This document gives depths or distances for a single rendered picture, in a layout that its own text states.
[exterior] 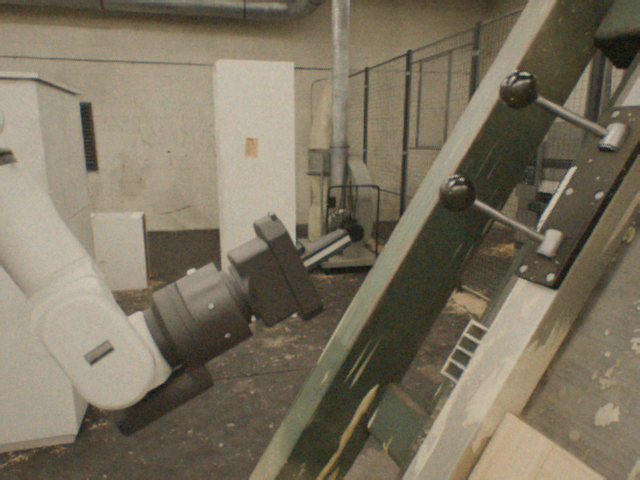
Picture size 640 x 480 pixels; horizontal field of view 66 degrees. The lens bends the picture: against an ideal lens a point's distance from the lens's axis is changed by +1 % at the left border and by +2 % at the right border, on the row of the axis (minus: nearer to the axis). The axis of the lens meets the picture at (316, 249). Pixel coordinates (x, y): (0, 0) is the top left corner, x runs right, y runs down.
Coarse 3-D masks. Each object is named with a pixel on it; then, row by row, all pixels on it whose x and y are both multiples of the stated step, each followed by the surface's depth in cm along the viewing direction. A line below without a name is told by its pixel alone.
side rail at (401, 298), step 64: (576, 0) 69; (512, 64) 69; (576, 64) 72; (512, 128) 70; (384, 256) 72; (448, 256) 71; (384, 320) 69; (320, 384) 70; (384, 384) 72; (320, 448) 70
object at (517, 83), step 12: (516, 72) 48; (528, 72) 48; (504, 84) 49; (516, 84) 48; (528, 84) 48; (504, 96) 49; (516, 96) 48; (528, 96) 48; (540, 96) 49; (516, 108) 49; (552, 108) 49; (564, 108) 49; (576, 120) 48; (588, 120) 48; (588, 132) 49; (600, 132) 48; (612, 132) 48; (624, 132) 47; (600, 144) 48; (612, 144) 48
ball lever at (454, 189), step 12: (444, 180) 49; (456, 180) 48; (468, 180) 48; (444, 192) 48; (456, 192) 48; (468, 192) 48; (444, 204) 49; (456, 204) 48; (468, 204) 48; (480, 204) 49; (492, 216) 49; (504, 216) 49; (516, 228) 49; (528, 228) 48; (540, 240) 48; (552, 240) 48; (564, 240) 48; (540, 252) 48; (552, 252) 47
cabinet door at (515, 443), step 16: (512, 416) 47; (496, 432) 47; (512, 432) 46; (528, 432) 45; (496, 448) 47; (512, 448) 45; (528, 448) 44; (544, 448) 43; (560, 448) 42; (480, 464) 47; (496, 464) 46; (512, 464) 45; (528, 464) 43; (544, 464) 42; (560, 464) 41; (576, 464) 40
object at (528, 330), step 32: (608, 224) 47; (608, 256) 48; (544, 288) 48; (576, 288) 47; (512, 320) 49; (544, 320) 47; (480, 352) 51; (512, 352) 47; (544, 352) 48; (480, 384) 49; (512, 384) 47; (448, 416) 50; (480, 416) 47; (448, 448) 48; (480, 448) 47
